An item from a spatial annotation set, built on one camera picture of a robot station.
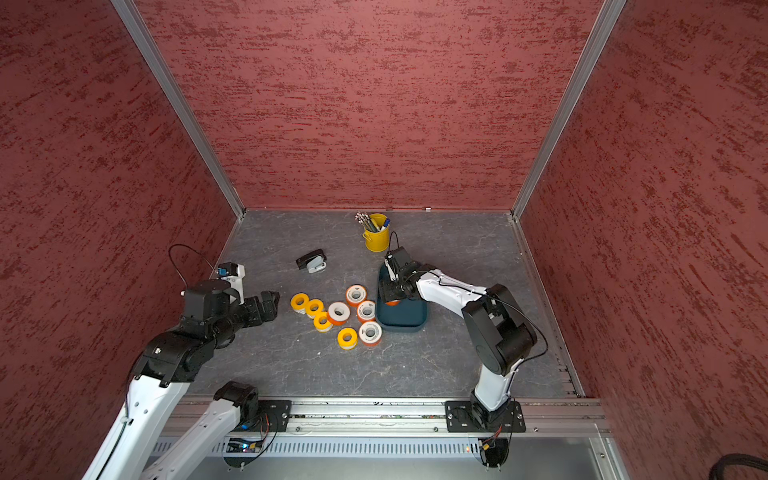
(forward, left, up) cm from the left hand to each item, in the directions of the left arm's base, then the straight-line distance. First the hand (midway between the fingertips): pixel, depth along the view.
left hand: (261, 305), depth 72 cm
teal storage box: (+7, -38, -21) cm, 44 cm away
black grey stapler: (+25, -5, -17) cm, 31 cm away
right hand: (+12, -32, -17) cm, 39 cm away
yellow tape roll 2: (+4, -11, -18) cm, 22 cm away
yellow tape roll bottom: (-1, -19, -19) cm, 27 cm away
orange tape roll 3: (+6, -16, -18) cm, 25 cm away
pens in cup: (+36, -26, -10) cm, 46 cm away
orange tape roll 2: (+8, -24, -19) cm, 32 cm away
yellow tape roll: (+9, -8, -19) cm, 22 cm away
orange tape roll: (+14, -20, -19) cm, 31 cm away
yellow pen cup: (+34, -27, -19) cm, 48 cm away
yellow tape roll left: (+10, -3, -18) cm, 21 cm away
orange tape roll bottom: (+1, -26, -20) cm, 33 cm away
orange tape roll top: (+8, -33, -14) cm, 37 cm away
